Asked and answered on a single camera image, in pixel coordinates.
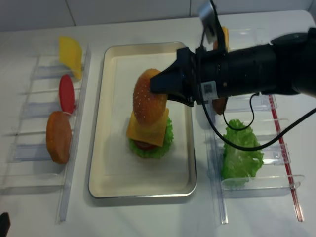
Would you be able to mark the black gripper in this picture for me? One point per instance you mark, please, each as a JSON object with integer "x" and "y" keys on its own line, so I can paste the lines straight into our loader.
{"x": 179, "y": 80}

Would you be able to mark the cream metal baking tray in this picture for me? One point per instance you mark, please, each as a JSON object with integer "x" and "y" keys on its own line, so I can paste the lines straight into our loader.
{"x": 102, "y": 185}

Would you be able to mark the clear acrylic left rack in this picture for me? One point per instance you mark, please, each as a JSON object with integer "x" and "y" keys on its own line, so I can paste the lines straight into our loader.
{"x": 41, "y": 105}

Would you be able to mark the orange cheese slice on burger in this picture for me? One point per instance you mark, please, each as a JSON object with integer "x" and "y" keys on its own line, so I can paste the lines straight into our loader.
{"x": 152, "y": 135}

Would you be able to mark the sesame bun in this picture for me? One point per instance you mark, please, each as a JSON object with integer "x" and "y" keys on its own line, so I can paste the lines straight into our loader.
{"x": 148, "y": 107}
{"x": 226, "y": 35}

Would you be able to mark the yellow cheese slice in rack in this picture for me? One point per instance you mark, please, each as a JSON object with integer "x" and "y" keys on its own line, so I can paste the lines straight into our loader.
{"x": 70, "y": 54}

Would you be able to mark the clear acrylic rack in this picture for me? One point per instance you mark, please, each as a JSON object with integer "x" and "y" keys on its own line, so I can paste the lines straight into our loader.
{"x": 274, "y": 178}
{"x": 41, "y": 105}

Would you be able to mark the white parchment paper sheet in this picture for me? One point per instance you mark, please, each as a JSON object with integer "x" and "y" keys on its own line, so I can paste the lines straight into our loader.
{"x": 120, "y": 159}

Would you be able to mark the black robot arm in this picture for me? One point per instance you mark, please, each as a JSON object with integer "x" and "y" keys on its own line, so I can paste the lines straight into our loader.
{"x": 285, "y": 66}

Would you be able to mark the brown meat patty on burger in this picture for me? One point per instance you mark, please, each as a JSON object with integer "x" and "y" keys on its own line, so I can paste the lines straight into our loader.
{"x": 144, "y": 146}

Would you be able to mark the brown bun half left rack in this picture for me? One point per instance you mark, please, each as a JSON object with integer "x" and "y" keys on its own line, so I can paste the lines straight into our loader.
{"x": 58, "y": 137}

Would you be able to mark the black object at corner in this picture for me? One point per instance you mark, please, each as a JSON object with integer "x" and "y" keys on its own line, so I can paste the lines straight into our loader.
{"x": 4, "y": 224}

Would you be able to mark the red tomato slice in rack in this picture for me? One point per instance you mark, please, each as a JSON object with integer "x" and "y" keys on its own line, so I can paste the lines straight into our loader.
{"x": 66, "y": 94}

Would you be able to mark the clear acrylic right rack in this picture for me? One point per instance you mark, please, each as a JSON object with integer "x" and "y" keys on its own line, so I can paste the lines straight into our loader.
{"x": 274, "y": 178}

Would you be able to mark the sesame top bun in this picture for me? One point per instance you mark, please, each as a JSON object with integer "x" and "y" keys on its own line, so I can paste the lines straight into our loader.
{"x": 148, "y": 107}

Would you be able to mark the large green lettuce leaf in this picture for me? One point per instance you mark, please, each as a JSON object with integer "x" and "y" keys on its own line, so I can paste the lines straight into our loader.
{"x": 238, "y": 163}

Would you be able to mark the green lettuce leaf on burger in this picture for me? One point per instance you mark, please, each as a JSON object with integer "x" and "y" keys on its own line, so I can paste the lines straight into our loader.
{"x": 154, "y": 151}

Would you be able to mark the brown meat patty in rack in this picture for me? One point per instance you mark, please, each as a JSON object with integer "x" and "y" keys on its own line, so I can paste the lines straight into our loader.
{"x": 219, "y": 105}

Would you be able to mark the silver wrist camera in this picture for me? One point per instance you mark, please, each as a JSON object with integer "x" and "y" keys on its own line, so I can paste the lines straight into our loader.
{"x": 207, "y": 16}

